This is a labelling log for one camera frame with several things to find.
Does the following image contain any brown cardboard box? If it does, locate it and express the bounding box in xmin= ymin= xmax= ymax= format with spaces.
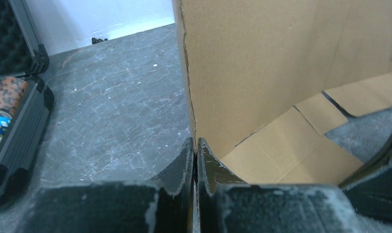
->
xmin=173 ymin=0 xmax=392 ymax=184

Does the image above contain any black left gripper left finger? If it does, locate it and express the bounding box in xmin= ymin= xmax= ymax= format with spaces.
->
xmin=16 ymin=137 xmax=194 ymax=233

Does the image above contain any black poker chip case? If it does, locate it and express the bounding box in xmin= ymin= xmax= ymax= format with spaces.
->
xmin=0 ymin=0 xmax=54 ymax=205

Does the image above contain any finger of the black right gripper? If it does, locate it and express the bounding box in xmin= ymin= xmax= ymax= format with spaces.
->
xmin=339 ymin=134 xmax=392 ymax=224

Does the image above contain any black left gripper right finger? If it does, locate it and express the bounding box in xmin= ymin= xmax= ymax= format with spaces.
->
xmin=196 ymin=138 xmax=360 ymax=233

